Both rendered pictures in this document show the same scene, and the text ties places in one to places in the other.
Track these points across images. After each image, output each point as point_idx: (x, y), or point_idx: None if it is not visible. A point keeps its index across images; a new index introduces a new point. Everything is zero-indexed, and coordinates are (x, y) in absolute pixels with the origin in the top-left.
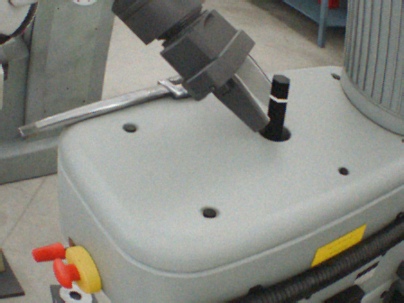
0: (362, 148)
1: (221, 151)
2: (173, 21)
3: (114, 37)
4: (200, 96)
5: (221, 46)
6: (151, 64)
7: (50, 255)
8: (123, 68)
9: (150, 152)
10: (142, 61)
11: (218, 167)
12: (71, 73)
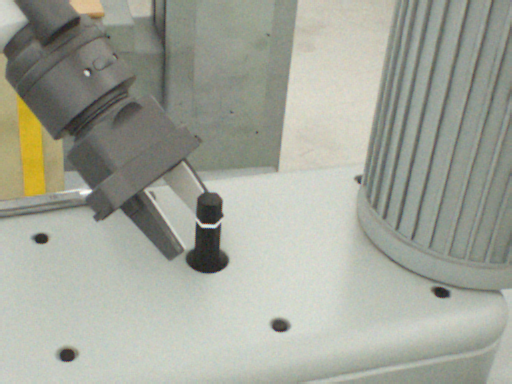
0: (335, 295)
1: (126, 277)
2: (69, 114)
3: (320, 46)
4: (97, 216)
5: (131, 154)
6: (363, 94)
7: None
8: (327, 93)
9: (45, 271)
10: (353, 88)
11: (111, 297)
12: (236, 93)
